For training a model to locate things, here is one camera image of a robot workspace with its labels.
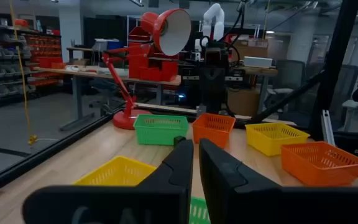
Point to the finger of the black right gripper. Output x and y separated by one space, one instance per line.
215 84
209 84

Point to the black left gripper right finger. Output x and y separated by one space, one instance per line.
244 202

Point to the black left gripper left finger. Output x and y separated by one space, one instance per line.
166 199

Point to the yellow plastic basket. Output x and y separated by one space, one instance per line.
269 143
117 172

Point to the orange plastic basket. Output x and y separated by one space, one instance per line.
213 130
315 169

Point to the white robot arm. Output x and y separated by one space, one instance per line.
213 18

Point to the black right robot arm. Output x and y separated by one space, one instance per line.
211 104

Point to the red storage bin stack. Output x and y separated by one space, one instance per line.
154 70

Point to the shelf rack with red bins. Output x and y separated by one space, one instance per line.
43 49

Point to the cardboard box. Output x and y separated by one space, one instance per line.
242 102
250 49

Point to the green plastic basket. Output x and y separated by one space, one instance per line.
157 133
199 213

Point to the white flat box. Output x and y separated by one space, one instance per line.
258 61

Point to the red desk lamp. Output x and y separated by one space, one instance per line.
126 119

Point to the wooden workbench grey legs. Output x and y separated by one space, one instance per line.
78 102

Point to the silver aluminium profile bracket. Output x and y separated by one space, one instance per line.
327 127

